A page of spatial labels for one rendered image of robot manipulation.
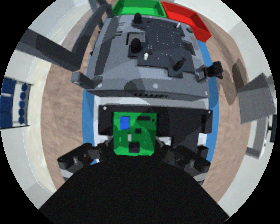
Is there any red open-top bin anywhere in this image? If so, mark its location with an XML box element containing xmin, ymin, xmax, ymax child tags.
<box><xmin>161</xmin><ymin>1</ymin><xmax>212</xmax><ymax>43</ymax></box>

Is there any green open-top bin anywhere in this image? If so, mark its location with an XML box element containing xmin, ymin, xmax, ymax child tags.
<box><xmin>112</xmin><ymin>0</ymin><xmax>167</xmax><ymax>18</ymax></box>

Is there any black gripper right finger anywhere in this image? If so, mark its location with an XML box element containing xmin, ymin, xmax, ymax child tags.
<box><xmin>144</xmin><ymin>139</ymin><xmax>211</xmax><ymax>185</ymax></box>

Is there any green circuit board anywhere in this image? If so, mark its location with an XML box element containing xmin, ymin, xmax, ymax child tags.
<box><xmin>113</xmin><ymin>112</ymin><xmax>157</xmax><ymax>156</ymax></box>

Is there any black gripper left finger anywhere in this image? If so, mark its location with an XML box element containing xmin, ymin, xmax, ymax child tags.
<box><xmin>57</xmin><ymin>137</ymin><xmax>123</xmax><ymax>182</ymax></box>

